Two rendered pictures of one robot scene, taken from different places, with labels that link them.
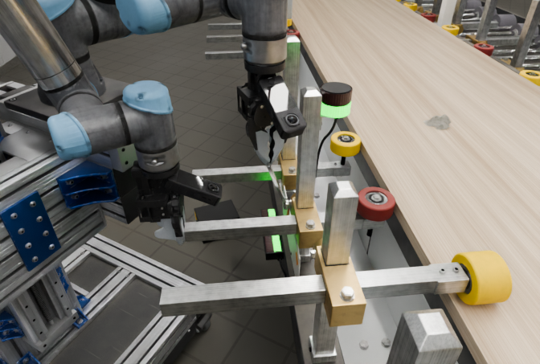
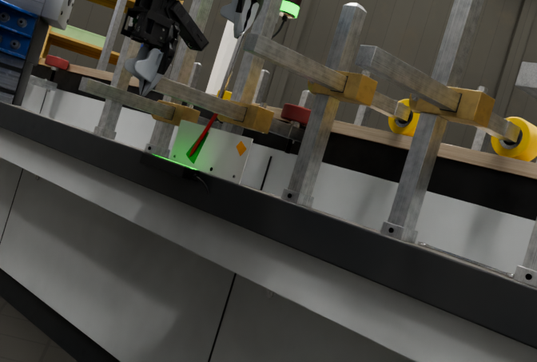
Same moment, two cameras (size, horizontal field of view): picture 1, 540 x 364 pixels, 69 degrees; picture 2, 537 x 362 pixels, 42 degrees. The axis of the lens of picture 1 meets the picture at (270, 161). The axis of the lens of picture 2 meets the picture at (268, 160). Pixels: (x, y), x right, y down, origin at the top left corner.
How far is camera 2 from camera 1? 1.23 m
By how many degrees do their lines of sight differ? 50
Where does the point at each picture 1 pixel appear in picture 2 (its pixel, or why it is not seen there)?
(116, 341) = not seen: outside the picture
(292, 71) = (205, 5)
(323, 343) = (308, 177)
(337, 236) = (349, 43)
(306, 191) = (251, 84)
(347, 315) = (367, 89)
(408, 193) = not seen: hidden behind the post
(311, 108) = not seen: outside the picture
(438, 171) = not seen: hidden behind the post
